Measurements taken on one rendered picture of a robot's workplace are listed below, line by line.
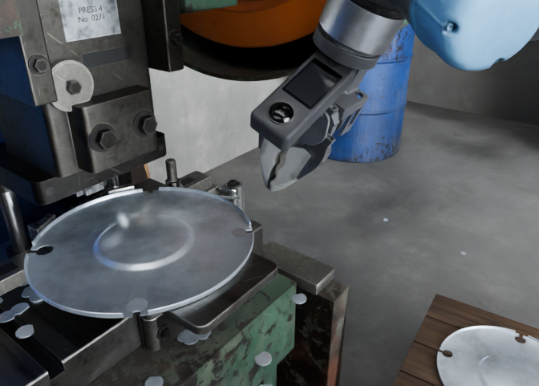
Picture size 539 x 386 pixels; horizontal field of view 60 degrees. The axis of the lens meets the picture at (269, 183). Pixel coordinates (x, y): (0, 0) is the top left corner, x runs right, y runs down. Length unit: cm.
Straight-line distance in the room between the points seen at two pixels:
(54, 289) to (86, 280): 4
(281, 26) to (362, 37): 36
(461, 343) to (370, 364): 45
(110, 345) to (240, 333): 18
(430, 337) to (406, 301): 64
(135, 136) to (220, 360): 32
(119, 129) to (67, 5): 14
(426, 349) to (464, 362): 8
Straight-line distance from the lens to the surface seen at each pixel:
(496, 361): 115
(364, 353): 158
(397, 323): 170
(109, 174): 65
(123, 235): 66
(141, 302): 55
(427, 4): 36
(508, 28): 36
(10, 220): 75
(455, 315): 124
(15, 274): 70
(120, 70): 62
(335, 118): 51
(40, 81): 52
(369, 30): 46
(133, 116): 60
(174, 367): 67
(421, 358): 111
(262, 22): 83
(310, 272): 81
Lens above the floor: 113
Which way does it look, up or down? 27 degrees down
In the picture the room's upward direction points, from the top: straight up
